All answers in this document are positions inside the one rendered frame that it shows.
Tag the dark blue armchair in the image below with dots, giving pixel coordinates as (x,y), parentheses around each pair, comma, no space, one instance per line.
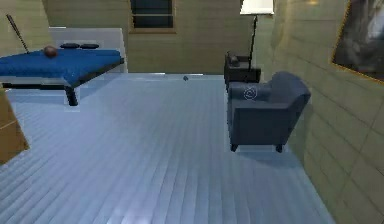
(266,113)

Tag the blue bed with black frame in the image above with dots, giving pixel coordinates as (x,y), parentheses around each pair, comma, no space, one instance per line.
(66,65)

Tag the gold framed wall picture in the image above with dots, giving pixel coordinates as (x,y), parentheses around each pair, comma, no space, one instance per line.
(361,36)

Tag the small dark blue ball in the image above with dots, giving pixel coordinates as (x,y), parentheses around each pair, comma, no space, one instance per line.
(185,78)

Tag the white shade floor lamp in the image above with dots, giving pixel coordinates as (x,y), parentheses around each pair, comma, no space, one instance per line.
(255,20)

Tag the dark window with wooden frame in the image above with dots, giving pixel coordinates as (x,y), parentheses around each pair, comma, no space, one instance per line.
(152,15)

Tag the black side table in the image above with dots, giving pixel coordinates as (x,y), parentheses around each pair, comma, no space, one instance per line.
(241,71)

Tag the black baseball bat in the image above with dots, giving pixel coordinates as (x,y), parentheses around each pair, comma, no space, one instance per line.
(17,33)

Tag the brown ball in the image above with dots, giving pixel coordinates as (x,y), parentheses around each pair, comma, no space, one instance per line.
(50,51)

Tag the dark blue pillow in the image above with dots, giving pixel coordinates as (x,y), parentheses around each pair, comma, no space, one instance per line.
(89,46)
(69,45)

